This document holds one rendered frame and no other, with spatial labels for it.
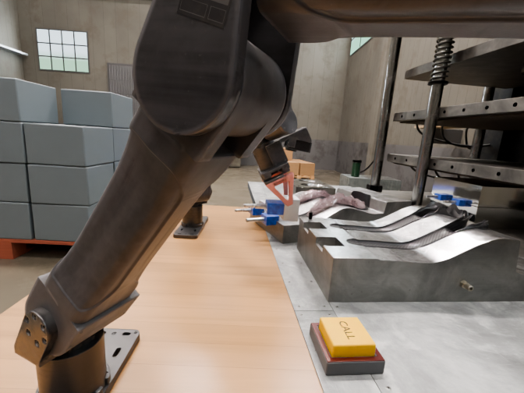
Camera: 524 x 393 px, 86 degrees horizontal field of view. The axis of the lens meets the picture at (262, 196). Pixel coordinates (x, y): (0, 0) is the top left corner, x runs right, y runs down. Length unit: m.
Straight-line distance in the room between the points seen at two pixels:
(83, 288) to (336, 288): 0.42
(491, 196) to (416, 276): 0.87
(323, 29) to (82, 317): 0.28
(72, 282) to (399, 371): 0.41
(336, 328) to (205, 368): 0.19
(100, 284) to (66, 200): 2.42
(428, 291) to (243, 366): 0.39
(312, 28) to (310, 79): 10.84
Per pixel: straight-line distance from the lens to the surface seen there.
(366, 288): 0.60
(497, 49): 1.57
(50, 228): 2.82
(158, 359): 0.46
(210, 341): 0.47
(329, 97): 11.07
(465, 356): 0.56
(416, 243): 0.72
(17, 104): 2.79
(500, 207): 1.50
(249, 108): 0.17
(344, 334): 0.45
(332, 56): 11.33
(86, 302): 0.29
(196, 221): 0.90
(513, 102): 1.40
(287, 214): 0.68
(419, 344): 0.55
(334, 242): 0.66
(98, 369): 0.40
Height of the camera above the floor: 1.10
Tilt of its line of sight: 12 degrees down
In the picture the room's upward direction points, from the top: 4 degrees clockwise
